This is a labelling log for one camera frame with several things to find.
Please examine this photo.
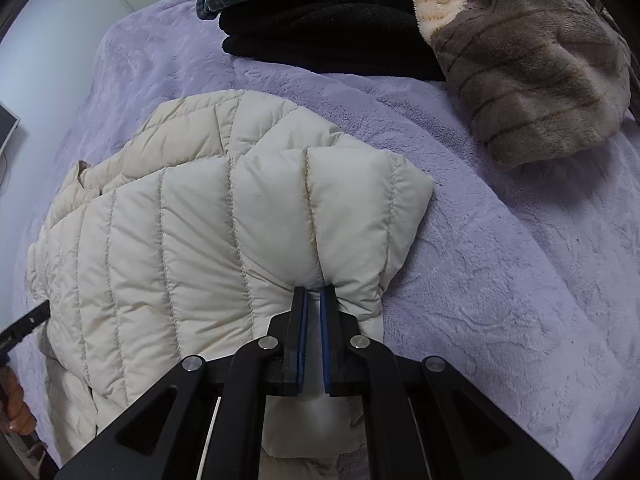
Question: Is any brown and cream fleece garment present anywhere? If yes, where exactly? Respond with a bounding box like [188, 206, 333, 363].
[412, 0, 639, 169]

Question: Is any dark wall-mounted screen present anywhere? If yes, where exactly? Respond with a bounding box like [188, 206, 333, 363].
[0, 103, 20, 154]

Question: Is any folded black garment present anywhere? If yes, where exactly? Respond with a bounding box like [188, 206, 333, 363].
[218, 2, 445, 81]

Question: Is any person's left hand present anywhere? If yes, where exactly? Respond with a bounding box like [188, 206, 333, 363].
[1, 367, 37, 436]

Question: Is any cream quilted puffer jacket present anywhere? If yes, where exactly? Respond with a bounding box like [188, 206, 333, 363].
[26, 90, 435, 460]

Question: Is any purple fleece bed blanket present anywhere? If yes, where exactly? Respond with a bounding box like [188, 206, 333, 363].
[12, 0, 639, 479]

